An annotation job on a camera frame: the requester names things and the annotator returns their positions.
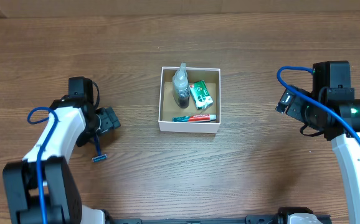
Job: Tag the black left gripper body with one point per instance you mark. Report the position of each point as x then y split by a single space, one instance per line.
108 119

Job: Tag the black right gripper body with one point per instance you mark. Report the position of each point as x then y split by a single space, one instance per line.
296 107

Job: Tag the blue disposable razor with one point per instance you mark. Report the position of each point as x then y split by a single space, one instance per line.
100 156

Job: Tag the clear soap pump bottle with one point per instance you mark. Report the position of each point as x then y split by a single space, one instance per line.
181 92

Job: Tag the colgate toothpaste tube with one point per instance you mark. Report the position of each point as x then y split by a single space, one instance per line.
199 118

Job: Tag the green white soap packet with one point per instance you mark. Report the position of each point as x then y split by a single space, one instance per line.
200 95

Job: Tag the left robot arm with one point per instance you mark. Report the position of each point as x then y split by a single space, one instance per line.
40 188

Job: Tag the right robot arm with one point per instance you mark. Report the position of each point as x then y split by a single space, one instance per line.
333 111

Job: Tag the white cardboard box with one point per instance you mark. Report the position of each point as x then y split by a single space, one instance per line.
168 109

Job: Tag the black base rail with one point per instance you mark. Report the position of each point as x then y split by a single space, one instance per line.
284 215

